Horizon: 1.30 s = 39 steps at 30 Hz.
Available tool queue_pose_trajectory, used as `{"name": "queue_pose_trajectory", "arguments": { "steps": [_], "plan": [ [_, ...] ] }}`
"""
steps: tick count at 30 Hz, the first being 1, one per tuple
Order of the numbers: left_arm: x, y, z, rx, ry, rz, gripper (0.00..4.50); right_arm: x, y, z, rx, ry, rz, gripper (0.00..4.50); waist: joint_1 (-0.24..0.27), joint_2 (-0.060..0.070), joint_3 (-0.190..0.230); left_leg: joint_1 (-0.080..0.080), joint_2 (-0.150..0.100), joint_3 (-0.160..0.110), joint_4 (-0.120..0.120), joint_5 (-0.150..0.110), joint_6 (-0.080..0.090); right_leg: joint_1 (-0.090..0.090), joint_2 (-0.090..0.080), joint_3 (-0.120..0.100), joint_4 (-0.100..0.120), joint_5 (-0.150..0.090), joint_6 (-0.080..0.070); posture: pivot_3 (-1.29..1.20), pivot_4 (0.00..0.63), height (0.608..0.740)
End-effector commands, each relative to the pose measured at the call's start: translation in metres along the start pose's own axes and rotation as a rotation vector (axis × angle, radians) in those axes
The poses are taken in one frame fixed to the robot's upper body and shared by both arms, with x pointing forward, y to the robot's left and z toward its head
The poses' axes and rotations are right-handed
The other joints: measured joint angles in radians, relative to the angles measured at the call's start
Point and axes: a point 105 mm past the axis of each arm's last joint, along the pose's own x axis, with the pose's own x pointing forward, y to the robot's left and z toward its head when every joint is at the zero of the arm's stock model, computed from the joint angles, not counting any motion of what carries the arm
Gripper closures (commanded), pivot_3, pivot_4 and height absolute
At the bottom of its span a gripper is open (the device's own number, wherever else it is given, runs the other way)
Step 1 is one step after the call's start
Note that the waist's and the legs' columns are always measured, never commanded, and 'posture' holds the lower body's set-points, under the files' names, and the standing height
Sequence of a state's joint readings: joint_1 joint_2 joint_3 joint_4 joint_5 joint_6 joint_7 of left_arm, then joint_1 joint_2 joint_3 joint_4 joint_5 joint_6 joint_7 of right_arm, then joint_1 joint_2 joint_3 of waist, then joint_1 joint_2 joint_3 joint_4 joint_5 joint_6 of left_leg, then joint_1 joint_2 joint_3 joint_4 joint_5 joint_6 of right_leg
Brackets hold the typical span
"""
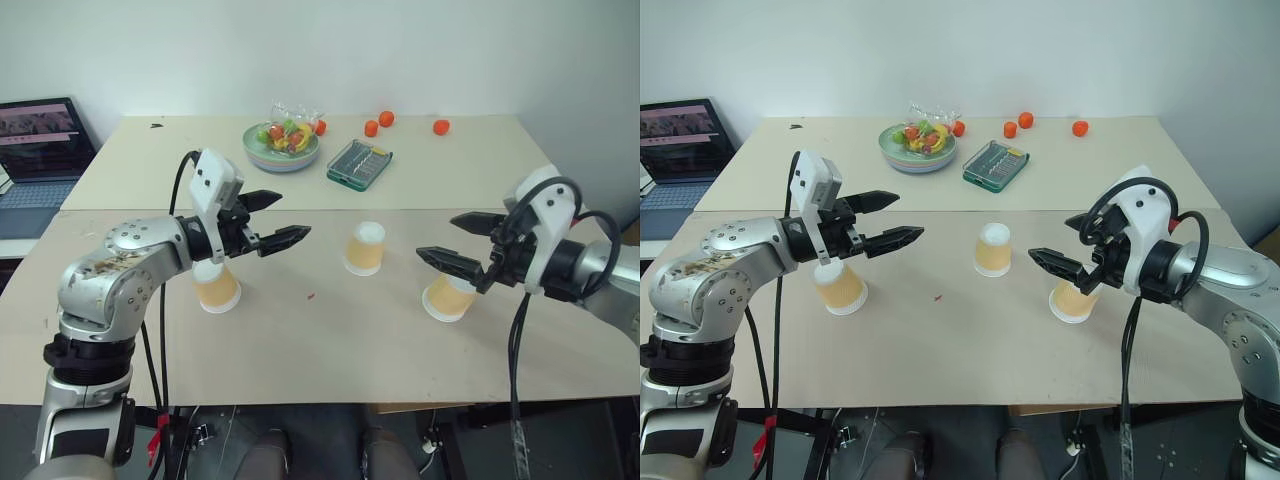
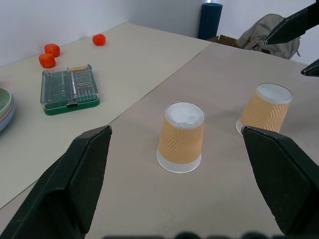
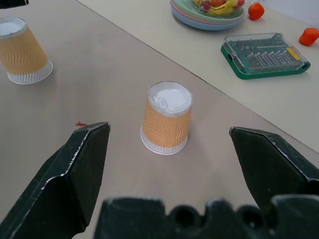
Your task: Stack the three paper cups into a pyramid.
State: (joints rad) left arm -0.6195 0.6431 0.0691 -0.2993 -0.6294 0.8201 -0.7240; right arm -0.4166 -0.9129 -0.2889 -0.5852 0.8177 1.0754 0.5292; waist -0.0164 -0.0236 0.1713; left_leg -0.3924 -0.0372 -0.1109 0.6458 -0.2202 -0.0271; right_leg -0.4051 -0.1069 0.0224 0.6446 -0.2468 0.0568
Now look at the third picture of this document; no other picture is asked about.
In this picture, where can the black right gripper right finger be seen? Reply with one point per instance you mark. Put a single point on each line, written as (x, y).
(271, 166)

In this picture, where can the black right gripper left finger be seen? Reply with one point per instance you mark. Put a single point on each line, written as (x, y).
(62, 179)

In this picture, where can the stack of pastel plates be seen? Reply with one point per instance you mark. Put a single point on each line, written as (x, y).
(207, 20)

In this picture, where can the green screwdriver bit case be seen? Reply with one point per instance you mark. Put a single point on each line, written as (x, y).
(265, 56)

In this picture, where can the orange ribbed paper cup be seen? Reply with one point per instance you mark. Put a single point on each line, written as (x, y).
(21, 52)
(166, 119)

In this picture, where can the orange toy fruit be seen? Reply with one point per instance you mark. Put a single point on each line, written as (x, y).
(308, 36)
(256, 11)

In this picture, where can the plastic toy fruit pile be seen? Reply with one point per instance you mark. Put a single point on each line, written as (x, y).
(219, 5)

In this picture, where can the black object at corner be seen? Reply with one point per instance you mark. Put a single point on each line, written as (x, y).
(15, 1)

